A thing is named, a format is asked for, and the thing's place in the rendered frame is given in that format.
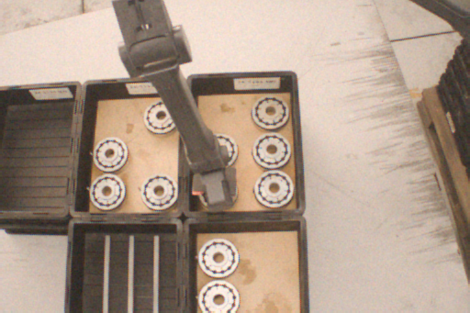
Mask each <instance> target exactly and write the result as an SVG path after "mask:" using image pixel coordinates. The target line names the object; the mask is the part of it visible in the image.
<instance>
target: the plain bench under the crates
mask: <svg viewBox="0 0 470 313"><path fill-rule="evenodd" d="M163 1H164V3H165V4H166V9H167V11H168V13H169V15H170V19H171V21H172V24H173V26H177V25H181V24H183V29H184V30H185V34H186V36H187V37H188V42H189V44H190V46H191V51H192V55H193V61H192V62H189V63H185V64H182V65H180V68H181V70H182V74H183V76H184V77H185V79H186V78H187V77H188V76H189V75H191V74H197V73H243V72H268V71H293V72H295V73H296V74H297V80H298V94H299V107H300V120H301V133H302V147H303V160H304V173H305V186H306V187H305V199H306V210H305V213H304V214H303V216H302V217H305V219H306V220H307V237H308V273H309V277H308V284H309V308H310V313H470V285H469V283H468V281H469V280H468V278H467V274H466V272H465V268H464V264H463V259H462V257H461V256H462V255H461V253H460V249H459V247H458V243H457V241H456V237H455V235H454V234H455V233H454V230H453V225H452V221H451V219H450V215H449V212H448V207H447V206H446V204H445V203H446V202H445V200H444V197H443V192H442V187H441V185H440V183H439V178H438V176H437V172H436V170H435V168H434V163H433V161H432V158H431V153H430V151H429V148H428V144H427V141H426V140H425V135H424V133H423V131H422V128H421V124H420V121H419V118H418V116H417V111H416V108H415V107H414V105H413V102H412V98H411V95H410V93H409V91H408V88H407V83H406V81H405V78H404V76H403V74H402V72H401V69H400V66H399V62H398V60H397V56H396V54H395V53H394V50H393V48H392V46H391V42H390V38H389V37H388V35H387V32H386V29H385V26H384V24H383V22H382V20H381V17H380V16H379V13H378V10H377V7H376V4H375V1H374V0H163ZM114 11H115V10H114V8H113V6H111V7H107V8H103V9H98V10H95V11H91V12H86V13H83V14H81V15H78V16H74V17H67V18H64V19H59V20H55V21H51V22H47V23H43V24H39V25H35V26H32V27H29V28H24V29H20V30H17V31H14V32H9V33H6V34H2V35H0V86H2V85H22V84H41V83H61V82H65V81H79V82H80V83H81V84H83V83H84V82H85V81H88V80H99V79H105V78H127V77H129V74H128V73H127V72H126V68H125V67H124V66H123V64H122V62H121V59H120V58H119V55H118V43H119V42H121V41H123V39H122V34H121V31H120V30H119V25H118V22H117V17H116V15H115V13H114ZM67 237H68V236H56V235H45V236H41V235H23V234H16V235H8V234H6V233H5V230H4V229H0V313H64V298H65V293H64V290H65V277H66V273H65V271H66V263H67V262H66V257H67V244H68V238H67Z"/></svg>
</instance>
